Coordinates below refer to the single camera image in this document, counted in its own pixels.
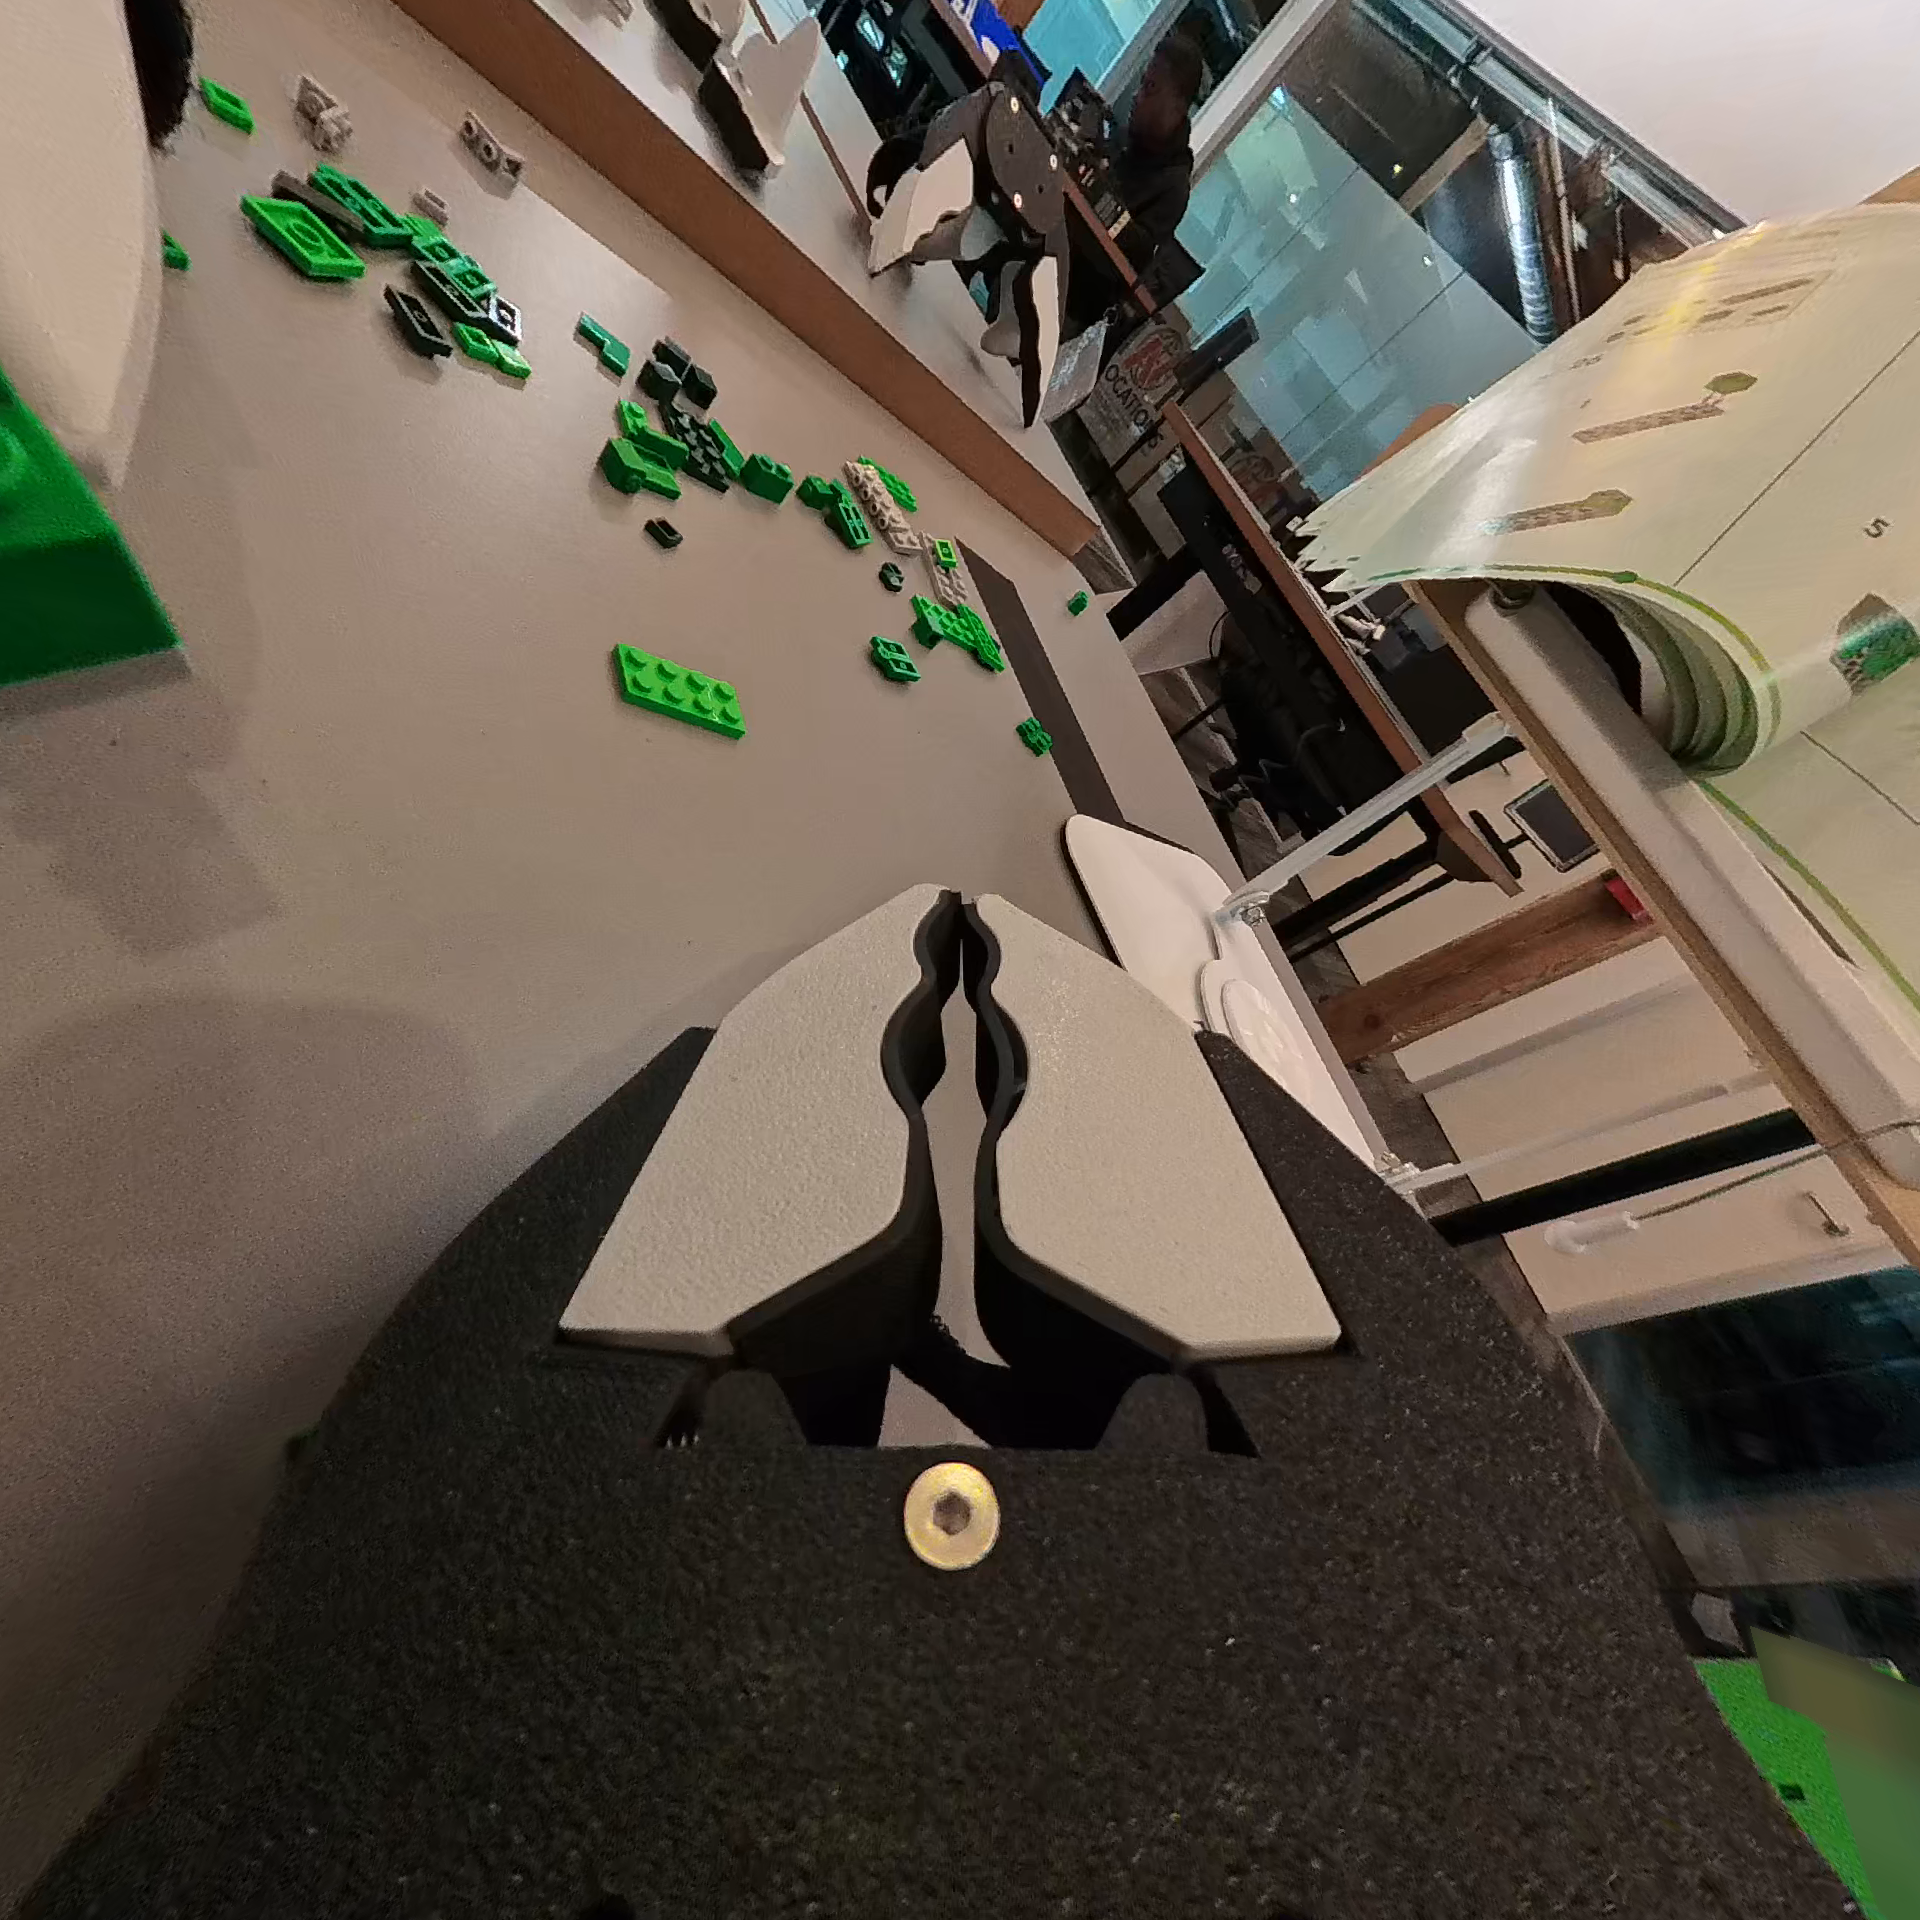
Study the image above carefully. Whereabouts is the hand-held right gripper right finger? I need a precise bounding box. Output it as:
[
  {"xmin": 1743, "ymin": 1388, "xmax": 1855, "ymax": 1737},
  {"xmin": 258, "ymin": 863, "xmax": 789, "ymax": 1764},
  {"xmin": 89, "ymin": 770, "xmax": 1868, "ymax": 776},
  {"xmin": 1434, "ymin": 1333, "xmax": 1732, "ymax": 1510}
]
[{"xmin": 961, "ymin": 894, "xmax": 1344, "ymax": 1453}]

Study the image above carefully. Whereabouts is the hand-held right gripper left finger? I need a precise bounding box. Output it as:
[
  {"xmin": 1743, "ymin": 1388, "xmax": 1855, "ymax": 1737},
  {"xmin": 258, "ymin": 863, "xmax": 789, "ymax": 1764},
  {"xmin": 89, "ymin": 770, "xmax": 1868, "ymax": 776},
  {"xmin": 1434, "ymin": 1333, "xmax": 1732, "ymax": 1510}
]
[{"xmin": 559, "ymin": 884, "xmax": 970, "ymax": 1449}]

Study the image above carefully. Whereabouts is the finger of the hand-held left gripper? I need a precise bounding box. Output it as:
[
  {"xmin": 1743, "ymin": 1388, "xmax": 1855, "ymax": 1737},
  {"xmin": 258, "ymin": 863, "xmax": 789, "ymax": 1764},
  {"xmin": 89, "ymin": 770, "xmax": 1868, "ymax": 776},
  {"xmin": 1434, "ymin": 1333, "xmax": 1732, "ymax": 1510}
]
[{"xmin": 0, "ymin": 0, "xmax": 197, "ymax": 488}]

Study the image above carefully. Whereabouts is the long green grey brick assembly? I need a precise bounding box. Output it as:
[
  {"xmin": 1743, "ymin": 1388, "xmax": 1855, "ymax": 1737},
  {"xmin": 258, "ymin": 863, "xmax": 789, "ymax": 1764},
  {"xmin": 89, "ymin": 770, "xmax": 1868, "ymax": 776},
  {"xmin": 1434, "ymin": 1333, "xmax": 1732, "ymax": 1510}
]
[{"xmin": 0, "ymin": 368, "xmax": 186, "ymax": 692}]

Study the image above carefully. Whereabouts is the black desk strip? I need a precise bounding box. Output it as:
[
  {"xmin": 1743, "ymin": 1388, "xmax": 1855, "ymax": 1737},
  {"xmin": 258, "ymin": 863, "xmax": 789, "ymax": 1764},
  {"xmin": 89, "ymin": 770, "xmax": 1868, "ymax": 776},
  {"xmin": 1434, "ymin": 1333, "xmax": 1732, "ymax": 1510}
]
[{"xmin": 961, "ymin": 543, "xmax": 1129, "ymax": 818}]

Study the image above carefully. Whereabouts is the wood edged office desk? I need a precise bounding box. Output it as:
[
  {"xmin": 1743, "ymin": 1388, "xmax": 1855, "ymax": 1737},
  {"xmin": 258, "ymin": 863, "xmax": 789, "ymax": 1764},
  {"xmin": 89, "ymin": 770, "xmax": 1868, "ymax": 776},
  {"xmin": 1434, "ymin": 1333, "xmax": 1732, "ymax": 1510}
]
[{"xmin": 1161, "ymin": 398, "xmax": 1525, "ymax": 903}]

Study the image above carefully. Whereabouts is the white round disc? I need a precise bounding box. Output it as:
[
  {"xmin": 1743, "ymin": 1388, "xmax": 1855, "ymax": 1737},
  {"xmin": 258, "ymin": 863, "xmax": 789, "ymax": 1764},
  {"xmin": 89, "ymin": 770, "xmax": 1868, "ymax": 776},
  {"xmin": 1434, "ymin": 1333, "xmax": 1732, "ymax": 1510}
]
[{"xmin": 1200, "ymin": 966, "xmax": 1314, "ymax": 1088}]

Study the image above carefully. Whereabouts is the scatter of small bricks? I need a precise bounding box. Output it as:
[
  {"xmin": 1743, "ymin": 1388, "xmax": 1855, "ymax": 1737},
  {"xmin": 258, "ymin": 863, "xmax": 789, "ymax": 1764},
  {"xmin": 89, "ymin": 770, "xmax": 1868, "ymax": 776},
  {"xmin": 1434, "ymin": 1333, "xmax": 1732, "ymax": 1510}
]
[{"xmin": 157, "ymin": 71, "xmax": 1095, "ymax": 759}]

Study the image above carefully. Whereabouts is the white rounded pad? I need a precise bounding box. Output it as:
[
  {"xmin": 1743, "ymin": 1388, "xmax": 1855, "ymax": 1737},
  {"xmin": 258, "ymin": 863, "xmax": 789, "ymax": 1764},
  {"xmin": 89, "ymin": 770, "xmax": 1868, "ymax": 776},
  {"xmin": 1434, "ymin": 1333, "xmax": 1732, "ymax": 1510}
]
[{"xmin": 1064, "ymin": 808, "xmax": 1413, "ymax": 1186}]

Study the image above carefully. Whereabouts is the flat green brick plate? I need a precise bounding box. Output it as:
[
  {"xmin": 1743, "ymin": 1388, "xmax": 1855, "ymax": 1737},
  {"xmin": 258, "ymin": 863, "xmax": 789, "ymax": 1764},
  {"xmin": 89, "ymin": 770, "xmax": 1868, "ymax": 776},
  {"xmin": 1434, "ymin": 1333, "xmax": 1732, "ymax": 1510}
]
[{"xmin": 610, "ymin": 642, "xmax": 751, "ymax": 742}]

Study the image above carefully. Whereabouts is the black office chair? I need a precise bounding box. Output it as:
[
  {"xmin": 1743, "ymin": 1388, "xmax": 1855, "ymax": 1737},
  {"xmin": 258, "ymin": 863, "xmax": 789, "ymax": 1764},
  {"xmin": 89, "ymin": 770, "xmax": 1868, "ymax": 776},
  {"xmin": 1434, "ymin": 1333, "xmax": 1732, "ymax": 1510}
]
[{"xmin": 1184, "ymin": 599, "xmax": 1354, "ymax": 841}]

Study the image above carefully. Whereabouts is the small tablet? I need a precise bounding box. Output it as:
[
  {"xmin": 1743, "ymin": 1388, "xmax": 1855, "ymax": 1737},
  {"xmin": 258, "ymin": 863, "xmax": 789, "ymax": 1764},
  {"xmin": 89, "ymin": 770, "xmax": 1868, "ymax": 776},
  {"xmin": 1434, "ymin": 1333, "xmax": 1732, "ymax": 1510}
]
[{"xmin": 1504, "ymin": 778, "xmax": 1605, "ymax": 876}]

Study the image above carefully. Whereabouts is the wood edged table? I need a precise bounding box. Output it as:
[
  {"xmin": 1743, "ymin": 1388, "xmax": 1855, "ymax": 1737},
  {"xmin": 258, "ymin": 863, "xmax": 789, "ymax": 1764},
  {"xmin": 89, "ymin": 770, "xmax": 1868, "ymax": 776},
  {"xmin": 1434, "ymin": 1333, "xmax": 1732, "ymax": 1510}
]
[{"xmin": 394, "ymin": 0, "xmax": 1143, "ymax": 560}]

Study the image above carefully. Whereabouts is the white red sign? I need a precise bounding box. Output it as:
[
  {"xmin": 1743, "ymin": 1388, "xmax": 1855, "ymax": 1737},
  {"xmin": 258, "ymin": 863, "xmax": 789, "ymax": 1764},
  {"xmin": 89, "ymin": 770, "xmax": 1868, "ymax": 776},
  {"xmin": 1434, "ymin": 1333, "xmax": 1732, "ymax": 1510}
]
[{"xmin": 1049, "ymin": 321, "xmax": 1186, "ymax": 452}]

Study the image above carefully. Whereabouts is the large green toy box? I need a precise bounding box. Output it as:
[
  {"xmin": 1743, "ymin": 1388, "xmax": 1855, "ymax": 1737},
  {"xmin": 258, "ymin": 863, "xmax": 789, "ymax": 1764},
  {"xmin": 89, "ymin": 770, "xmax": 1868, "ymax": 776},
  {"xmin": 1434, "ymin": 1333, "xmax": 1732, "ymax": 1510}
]
[{"xmin": 1697, "ymin": 1649, "xmax": 1920, "ymax": 1920}]

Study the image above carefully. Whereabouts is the building instruction booklet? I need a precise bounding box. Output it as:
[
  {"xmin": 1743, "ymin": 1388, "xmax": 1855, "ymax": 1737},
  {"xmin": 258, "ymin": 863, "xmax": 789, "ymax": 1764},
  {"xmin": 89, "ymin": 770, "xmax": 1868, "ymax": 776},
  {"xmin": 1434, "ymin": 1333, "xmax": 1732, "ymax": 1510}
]
[{"xmin": 1297, "ymin": 200, "xmax": 1920, "ymax": 1021}]

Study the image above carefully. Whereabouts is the white black gripper device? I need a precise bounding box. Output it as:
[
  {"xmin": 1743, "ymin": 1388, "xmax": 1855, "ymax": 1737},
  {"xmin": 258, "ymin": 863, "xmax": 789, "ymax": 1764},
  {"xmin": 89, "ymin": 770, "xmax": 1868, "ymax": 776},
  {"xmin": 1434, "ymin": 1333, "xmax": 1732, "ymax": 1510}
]
[{"xmin": 861, "ymin": 81, "xmax": 1074, "ymax": 430}]

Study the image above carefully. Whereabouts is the silver ventilation duct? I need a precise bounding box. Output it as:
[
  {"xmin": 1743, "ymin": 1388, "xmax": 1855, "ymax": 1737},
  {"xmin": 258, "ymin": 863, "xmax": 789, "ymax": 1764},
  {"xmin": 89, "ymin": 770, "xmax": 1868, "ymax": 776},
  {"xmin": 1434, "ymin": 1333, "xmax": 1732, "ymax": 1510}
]
[{"xmin": 1485, "ymin": 118, "xmax": 1568, "ymax": 348}]

